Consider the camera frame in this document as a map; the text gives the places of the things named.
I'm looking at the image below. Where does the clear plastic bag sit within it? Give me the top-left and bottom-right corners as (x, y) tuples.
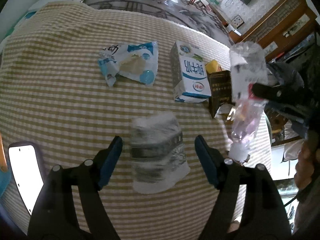
(228, 41), (268, 163)

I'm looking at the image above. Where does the dark brown small box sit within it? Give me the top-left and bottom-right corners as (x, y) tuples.
(208, 70), (232, 118)

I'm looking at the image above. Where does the yellow iced tea carton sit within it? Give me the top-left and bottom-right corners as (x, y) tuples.
(205, 60), (222, 74)

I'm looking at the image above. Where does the white milk carton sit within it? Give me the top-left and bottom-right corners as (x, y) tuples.
(170, 41), (212, 103)

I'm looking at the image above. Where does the grey white wrapper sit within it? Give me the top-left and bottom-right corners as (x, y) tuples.
(130, 112), (190, 194)

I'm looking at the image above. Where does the blue white snack wrapper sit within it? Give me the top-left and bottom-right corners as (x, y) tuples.
(98, 41), (158, 87)

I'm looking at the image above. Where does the person right hand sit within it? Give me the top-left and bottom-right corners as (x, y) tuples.
(294, 141), (318, 190)

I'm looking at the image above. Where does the white screen smartphone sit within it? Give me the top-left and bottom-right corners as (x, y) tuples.
(8, 141), (46, 214)

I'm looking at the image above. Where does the low tv cabinet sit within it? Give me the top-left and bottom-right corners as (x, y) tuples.
(201, 0), (241, 43)

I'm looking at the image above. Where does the beige striped table cloth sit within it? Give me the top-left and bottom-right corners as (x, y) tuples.
(1, 2), (231, 239)

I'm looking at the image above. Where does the grey patterned floor rug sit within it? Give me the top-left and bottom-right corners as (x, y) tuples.
(84, 0), (234, 47)

